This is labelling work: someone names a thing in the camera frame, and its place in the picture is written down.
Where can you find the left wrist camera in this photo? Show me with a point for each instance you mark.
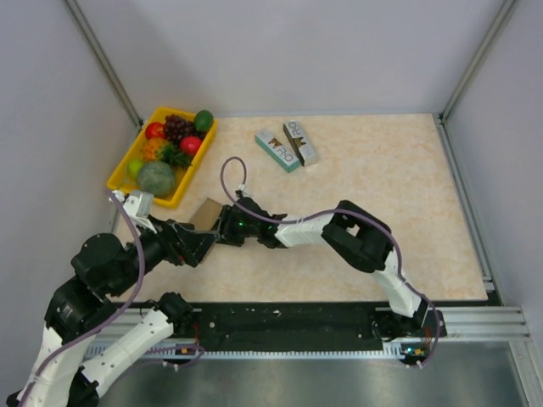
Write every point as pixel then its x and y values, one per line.
pixel 135 206

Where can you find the green round melon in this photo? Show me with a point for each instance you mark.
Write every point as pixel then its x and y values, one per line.
pixel 156 178

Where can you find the dark purple grape bunch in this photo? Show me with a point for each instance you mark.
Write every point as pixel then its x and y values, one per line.
pixel 176 128

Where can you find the green lime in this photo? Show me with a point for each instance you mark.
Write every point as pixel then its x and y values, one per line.
pixel 133 167

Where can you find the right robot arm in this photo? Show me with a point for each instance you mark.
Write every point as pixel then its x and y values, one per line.
pixel 364 242

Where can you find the red peach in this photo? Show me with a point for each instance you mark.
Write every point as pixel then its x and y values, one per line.
pixel 190 145

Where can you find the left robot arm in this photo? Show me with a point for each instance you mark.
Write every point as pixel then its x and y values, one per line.
pixel 80 308

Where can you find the brown cardboard box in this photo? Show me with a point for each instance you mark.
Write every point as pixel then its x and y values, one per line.
pixel 206 215

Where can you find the red apple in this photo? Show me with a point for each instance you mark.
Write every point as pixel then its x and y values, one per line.
pixel 155 130

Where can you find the green avocado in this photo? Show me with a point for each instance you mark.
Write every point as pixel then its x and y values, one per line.
pixel 203 120

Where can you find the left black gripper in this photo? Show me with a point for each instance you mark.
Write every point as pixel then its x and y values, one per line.
pixel 193 247

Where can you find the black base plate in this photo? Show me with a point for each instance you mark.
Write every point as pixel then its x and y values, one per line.
pixel 288 327

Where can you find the aluminium rail with cable duct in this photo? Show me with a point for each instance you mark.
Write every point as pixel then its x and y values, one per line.
pixel 486 324

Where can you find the teal white carton box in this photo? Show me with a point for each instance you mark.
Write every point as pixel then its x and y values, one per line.
pixel 280 153

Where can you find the silver brown carton box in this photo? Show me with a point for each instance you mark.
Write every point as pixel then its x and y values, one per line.
pixel 300 142

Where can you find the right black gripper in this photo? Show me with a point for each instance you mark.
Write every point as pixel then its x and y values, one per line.
pixel 225 224

